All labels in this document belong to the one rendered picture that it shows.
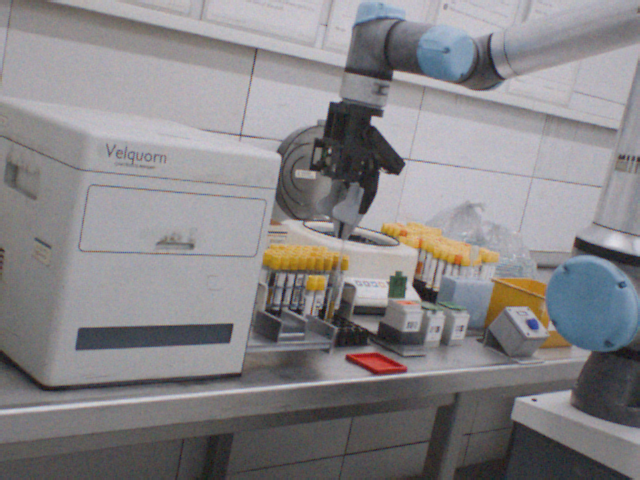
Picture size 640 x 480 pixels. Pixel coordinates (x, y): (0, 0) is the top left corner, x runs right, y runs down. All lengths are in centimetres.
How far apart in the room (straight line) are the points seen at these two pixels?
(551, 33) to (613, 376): 49
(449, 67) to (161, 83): 68
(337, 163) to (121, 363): 47
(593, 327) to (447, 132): 128
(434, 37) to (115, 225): 54
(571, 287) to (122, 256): 54
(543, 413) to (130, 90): 96
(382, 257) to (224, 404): 66
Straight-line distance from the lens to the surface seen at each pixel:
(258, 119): 196
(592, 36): 137
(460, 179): 245
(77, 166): 104
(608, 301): 115
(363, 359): 143
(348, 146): 139
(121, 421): 111
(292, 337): 130
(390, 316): 153
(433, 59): 133
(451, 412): 158
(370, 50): 140
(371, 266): 175
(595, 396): 131
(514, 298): 179
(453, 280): 170
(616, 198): 117
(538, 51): 140
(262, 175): 117
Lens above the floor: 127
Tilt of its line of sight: 9 degrees down
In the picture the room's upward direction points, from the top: 12 degrees clockwise
